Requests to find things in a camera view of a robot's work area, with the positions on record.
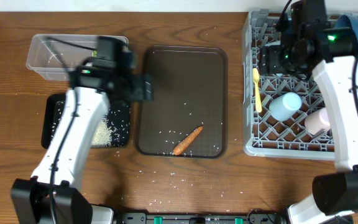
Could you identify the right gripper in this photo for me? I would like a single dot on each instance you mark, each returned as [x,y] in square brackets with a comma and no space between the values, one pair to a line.
[268,59]

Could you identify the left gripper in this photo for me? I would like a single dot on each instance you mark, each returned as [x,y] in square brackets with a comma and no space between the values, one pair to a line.
[146,89]

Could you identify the yellow plastic spoon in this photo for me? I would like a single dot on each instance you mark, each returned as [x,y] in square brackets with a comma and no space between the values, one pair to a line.
[256,78]

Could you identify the white rice pile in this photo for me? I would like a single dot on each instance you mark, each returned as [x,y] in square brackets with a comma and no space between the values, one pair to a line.
[114,128]

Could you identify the light blue cup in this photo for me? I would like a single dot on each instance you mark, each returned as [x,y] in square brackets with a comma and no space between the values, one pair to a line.
[285,106]

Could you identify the pink cup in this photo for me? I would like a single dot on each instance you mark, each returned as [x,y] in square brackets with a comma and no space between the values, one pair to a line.
[317,122]

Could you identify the orange carrot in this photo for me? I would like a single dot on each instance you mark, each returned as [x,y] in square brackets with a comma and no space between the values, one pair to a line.
[184,144]

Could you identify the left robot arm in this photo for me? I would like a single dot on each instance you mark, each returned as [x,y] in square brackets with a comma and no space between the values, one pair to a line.
[52,194]

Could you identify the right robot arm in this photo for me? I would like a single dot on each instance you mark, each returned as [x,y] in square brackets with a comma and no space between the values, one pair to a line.
[334,195]

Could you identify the black plastic tray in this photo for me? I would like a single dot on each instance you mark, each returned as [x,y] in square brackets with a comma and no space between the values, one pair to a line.
[53,113]

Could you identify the dark brown serving tray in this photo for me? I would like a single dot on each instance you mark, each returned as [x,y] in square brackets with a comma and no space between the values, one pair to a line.
[190,91]

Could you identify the clear plastic bin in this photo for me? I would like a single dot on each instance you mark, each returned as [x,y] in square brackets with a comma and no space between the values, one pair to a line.
[51,55]

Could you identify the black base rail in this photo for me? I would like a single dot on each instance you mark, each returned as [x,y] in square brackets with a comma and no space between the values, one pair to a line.
[250,218]

